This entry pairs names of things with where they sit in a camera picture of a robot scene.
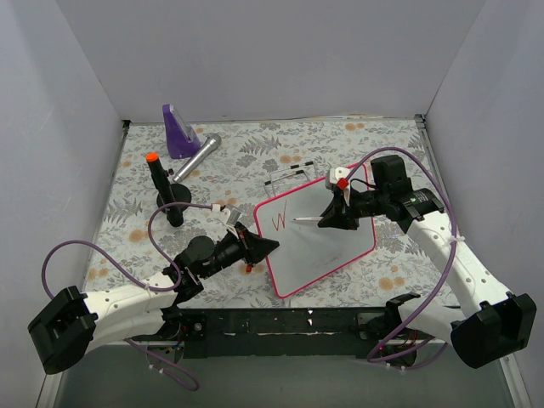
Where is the white red whiteboard marker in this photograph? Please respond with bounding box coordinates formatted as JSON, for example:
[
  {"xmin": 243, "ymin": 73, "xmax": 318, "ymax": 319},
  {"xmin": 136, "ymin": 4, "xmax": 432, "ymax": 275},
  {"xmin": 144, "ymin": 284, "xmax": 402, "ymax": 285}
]
[{"xmin": 292, "ymin": 217, "xmax": 322, "ymax": 223}]

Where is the pink framed whiteboard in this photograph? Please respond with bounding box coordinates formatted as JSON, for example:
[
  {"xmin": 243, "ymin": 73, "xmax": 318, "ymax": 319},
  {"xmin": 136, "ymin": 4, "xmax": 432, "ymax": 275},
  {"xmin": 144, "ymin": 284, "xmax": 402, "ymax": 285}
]
[{"xmin": 253, "ymin": 177, "xmax": 376, "ymax": 298}]

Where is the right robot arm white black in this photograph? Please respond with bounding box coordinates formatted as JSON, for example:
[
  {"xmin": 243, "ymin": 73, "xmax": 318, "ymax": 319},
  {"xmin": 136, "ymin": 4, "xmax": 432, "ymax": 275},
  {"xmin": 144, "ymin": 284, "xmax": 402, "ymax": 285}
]
[{"xmin": 318, "ymin": 155, "xmax": 537, "ymax": 368}]

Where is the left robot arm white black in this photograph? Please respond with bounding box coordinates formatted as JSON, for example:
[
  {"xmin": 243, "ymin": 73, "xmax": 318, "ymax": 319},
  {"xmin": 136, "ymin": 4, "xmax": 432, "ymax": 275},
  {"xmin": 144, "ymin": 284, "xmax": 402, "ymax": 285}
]
[{"xmin": 28, "ymin": 224, "xmax": 280, "ymax": 375}]

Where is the black torch with orange cap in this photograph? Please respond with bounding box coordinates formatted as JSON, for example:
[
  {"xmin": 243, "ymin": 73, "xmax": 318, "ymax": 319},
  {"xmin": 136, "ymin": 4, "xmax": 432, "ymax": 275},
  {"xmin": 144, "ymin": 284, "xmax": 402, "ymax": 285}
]
[{"xmin": 145, "ymin": 152, "xmax": 191, "ymax": 227}]

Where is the floral patterned table mat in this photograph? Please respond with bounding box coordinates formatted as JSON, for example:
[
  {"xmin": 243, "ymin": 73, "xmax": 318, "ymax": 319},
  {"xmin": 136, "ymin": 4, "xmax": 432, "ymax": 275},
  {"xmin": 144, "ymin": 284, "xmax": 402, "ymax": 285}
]
[{"xmin": 78, "ymin": 117, "xmax": 464, "ymax": 310}]

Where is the silver microphone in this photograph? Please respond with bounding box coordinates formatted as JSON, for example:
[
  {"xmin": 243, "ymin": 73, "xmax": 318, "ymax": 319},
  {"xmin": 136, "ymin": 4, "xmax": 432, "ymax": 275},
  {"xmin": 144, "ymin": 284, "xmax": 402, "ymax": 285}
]
[{"xmin": 172, "ymin": 134, "xmax": 222, "ymax": 183}]

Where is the purple wedge stand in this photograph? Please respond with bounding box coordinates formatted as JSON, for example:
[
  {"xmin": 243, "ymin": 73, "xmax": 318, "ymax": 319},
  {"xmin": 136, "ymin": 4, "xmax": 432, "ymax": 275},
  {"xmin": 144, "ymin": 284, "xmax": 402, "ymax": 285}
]
[{"xmin": 162, "ymin": 104, "xmax": 201, "ymax": 160}]

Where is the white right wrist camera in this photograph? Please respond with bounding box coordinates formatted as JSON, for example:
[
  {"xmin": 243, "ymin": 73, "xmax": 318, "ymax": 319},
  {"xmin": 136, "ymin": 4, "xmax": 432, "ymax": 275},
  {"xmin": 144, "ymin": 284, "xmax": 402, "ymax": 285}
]
[{"xmin": 325, "ymin": 167, "xmax": 351, "ymax": 205}]

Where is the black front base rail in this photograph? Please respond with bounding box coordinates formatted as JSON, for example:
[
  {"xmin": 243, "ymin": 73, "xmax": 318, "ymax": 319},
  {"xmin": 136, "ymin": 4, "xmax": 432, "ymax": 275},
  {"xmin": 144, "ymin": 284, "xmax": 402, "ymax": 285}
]
[{"xmin": 148, "ymin": 307, "xmax": 385, "ymax": 359}]

